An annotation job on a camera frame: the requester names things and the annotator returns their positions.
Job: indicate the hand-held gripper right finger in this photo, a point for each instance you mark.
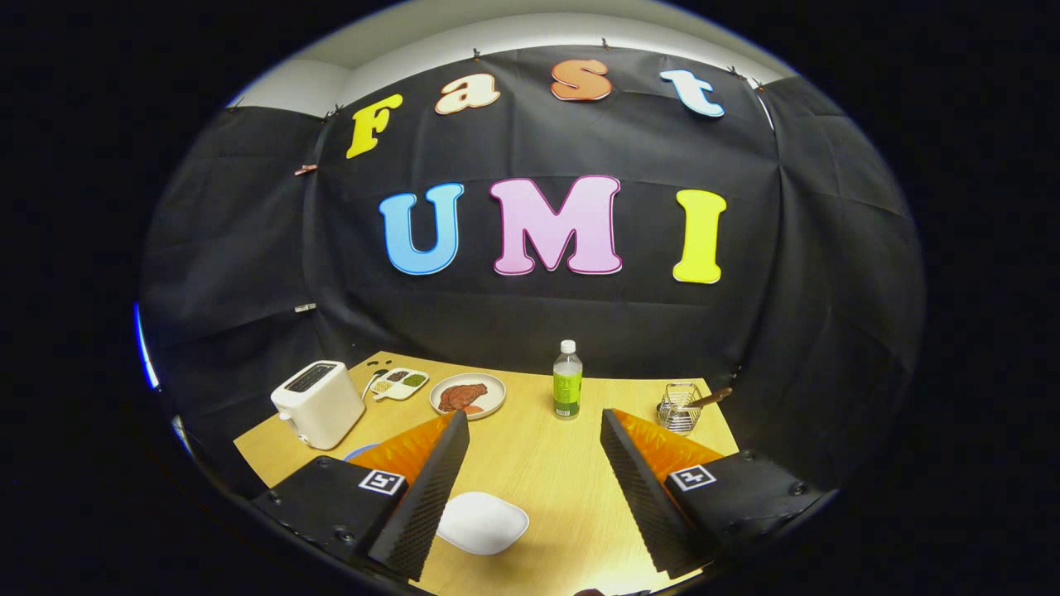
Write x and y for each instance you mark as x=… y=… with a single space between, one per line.
x=642 y=497

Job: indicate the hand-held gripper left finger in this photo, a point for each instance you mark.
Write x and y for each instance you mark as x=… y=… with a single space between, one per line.
x=431 y=497

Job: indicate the white square dish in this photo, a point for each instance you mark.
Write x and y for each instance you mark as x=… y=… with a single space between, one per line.
x=484 y=521

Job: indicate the blue round plate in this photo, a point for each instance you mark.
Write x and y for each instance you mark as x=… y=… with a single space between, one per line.
x=360 y=452

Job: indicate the brown meat slice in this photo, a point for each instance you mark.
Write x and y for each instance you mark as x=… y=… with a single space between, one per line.
x=449 y=401
x=474 y=391

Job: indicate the white divided bean tray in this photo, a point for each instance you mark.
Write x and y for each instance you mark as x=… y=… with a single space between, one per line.
x=397 y=391

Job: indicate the round white plate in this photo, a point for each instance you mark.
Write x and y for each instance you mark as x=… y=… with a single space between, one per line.
x=494 y=389

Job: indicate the clear bottle with green label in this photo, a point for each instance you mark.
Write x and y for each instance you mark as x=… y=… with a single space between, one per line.
x=567 y=389

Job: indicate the white toaster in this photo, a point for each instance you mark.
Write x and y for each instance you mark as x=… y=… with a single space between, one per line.
x=323 y=410

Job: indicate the black backdrop cloth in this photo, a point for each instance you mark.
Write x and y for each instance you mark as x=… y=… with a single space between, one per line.
x=530 y=323

